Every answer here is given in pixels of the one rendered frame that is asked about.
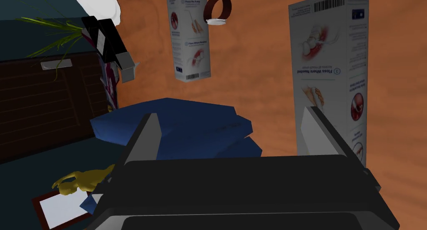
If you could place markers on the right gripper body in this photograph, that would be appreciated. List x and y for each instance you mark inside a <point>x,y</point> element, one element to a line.
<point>105,38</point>

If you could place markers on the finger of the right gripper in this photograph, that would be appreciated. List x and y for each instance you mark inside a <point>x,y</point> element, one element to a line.
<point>126,68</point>

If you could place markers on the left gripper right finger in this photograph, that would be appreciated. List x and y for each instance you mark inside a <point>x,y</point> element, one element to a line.
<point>317,136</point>

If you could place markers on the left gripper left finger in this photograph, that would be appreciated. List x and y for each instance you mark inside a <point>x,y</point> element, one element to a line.
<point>146,140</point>

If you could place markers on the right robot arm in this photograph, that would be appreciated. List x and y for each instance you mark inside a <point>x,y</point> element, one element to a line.
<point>98,3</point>

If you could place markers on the purple and white box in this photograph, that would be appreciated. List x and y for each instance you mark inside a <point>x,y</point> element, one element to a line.
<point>111,86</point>

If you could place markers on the green plant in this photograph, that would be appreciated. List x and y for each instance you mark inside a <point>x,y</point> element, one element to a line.
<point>55,33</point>

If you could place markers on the small white printed box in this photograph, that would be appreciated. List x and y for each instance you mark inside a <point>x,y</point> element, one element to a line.
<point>188,40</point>

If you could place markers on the gold figurine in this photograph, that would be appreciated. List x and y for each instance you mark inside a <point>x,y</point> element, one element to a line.
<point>81,181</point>

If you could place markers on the orange wooden table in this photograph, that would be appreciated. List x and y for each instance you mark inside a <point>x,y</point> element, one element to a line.
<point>253,86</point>

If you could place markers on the tall white printed box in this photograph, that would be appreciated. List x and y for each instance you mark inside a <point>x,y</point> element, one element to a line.
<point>333,56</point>

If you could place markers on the dark brown cabinet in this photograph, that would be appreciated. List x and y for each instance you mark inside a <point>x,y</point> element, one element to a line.
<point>43,106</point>

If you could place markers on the dark red picture frame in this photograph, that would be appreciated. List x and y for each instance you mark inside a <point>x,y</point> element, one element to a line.
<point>61,208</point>

